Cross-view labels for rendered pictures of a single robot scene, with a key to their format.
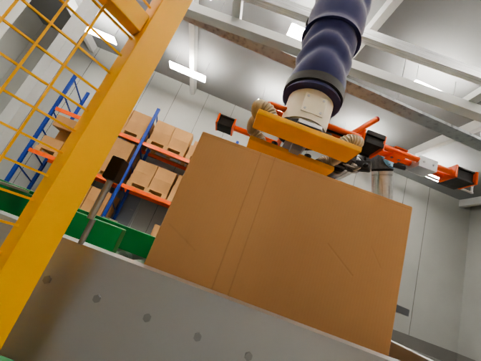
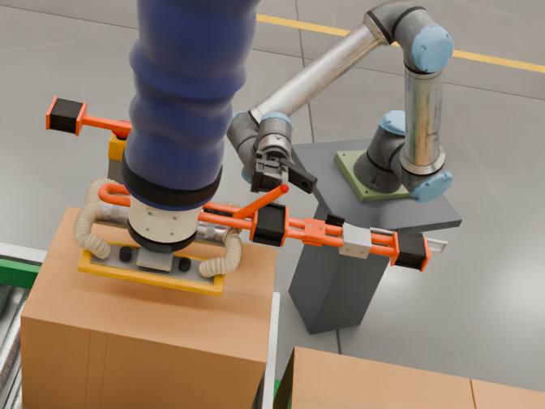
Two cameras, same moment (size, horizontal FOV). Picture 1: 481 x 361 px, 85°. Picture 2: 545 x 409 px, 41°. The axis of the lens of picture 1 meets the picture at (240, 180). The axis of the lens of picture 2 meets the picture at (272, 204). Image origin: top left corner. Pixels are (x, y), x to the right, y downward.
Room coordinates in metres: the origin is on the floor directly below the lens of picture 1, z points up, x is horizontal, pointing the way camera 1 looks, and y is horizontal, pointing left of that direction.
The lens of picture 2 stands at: (-0.44, -0.20, 2.39)
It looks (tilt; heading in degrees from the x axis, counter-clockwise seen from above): 41 degrees down; 352
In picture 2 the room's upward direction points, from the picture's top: 16 degrees clockwise
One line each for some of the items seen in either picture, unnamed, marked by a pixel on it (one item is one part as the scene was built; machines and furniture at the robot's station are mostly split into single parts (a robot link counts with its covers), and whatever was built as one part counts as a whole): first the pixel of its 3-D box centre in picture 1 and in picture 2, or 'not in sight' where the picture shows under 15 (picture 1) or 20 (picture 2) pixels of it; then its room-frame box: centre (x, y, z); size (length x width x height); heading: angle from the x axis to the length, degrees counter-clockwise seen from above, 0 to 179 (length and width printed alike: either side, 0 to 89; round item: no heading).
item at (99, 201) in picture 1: (100, 199); not in sight; (0.49, 0.23, 0.68); 0.03 x 0.02 x 0.17; 179
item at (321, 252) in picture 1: (270, 243); (152, 326); (0.85, -0.16, 0.75); 0.60 x 0.40 x 0.40; 88
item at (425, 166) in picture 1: (421, 166); (354, 241); (0.85, -0.61, 1.21); 0.07 x 0.07 x 0.04; 0
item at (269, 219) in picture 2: (368, 144); (268, 223); (0.85, -0.40, 1.21); 0.10 x 0.08 x 0.06; 0
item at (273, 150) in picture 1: (289, 154); not in sight; (0.95, -0.14, 1.11); 0.34 x 0.10 x 0.05; 90
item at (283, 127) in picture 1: (305, 132); (154, 262); (0.76, -0.14, 1.11); 0.34 x 0.10 x 0.05; 90
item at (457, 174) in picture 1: (457, 177); (408, 251); (0.84, -0.75, 1.21); 0.08 x 0.07 x 0.05; 90
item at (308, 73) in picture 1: (312, 95); (172, 165); (0.85, -0.15, 1.33); 0.23 x 0.23 x 0.04
